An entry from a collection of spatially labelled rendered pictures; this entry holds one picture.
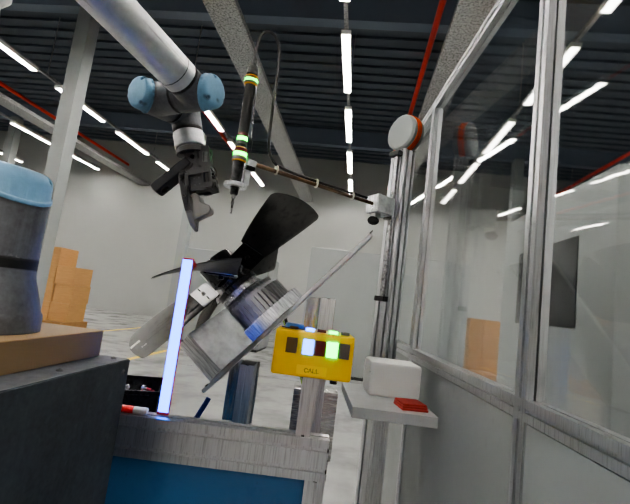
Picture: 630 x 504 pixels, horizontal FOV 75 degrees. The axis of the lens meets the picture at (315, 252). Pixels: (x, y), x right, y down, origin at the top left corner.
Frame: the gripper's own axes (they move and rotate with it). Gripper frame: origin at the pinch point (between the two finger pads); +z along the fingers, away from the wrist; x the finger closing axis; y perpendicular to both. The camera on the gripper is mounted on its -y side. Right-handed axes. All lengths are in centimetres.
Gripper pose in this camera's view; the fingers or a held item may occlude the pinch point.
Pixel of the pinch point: (192, 227)
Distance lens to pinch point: 107.4
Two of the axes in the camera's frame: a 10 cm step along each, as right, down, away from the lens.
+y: 9.9, -1.7, 0.1
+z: 1.7, 9.8, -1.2
